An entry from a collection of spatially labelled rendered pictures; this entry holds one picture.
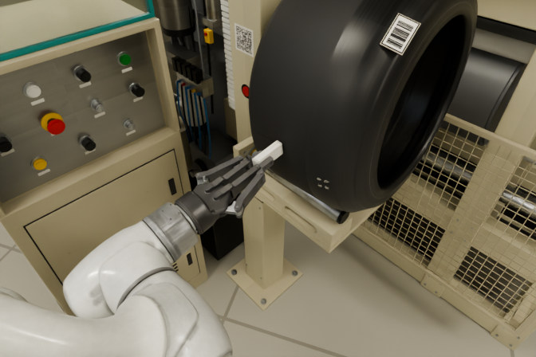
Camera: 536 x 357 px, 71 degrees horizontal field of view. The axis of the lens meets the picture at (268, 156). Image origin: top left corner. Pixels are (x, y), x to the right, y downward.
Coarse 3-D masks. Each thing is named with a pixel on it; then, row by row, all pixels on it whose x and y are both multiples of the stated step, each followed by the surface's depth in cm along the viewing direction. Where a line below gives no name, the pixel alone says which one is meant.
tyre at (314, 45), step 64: (320, 0) 68; (384, 0) 62; (448, 0) 66; (256, 64) 75; (320, 64) 65; (384, 64) 62; (448, 64) 100; (256, 128) 79; (320, 128) 67; (384, 128) 68; (320, 192) 78; (384, 192) 86
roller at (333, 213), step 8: (256, 152) 112; (288, 184) 104; (296, 192) 103; (304, 192) 101; (312, 200) 100; (320, 208) 98; (328, 208) 97; (328, 216) 98; (336, 216) 95; (344, 216) 95
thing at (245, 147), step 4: (244, 140) 112; (248, 140) 112; (252, 140) 112; (236, 144) 111; (240, 144) 111; (244, 144) 111; (248, 144) 111; (252, 144) 112; (236, 148) 110; (240, 148) 109; (244, 148) 110; (248, 148) 112; (252, 148) 112; (236, 152) 110; (240, 152) 110; (244, 152) 110; (248, 152) 112; (236, 156) 111; (244, 156) 112
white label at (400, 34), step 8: (400, 16) 61; (392, 24) 61; (400, 24) 61; (408, 24) 60; (416, 24) 60; (392, 32) 61; (400, 32) 60; (408, 32) 60; (384, 40) 61; (392, 40) 60; (400, 40) 60; (408, 40) 60; (392, 48) 60; (400, 48) 60
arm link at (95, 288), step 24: (120, 240) 58; (144, 240) 59; (96, 264) 56; (120, 264) 55; (144, 264) 55; (168, 264) 58; (72, 288) 55; (96, 288) 54; (120, 288) 53; (96, 312) 54
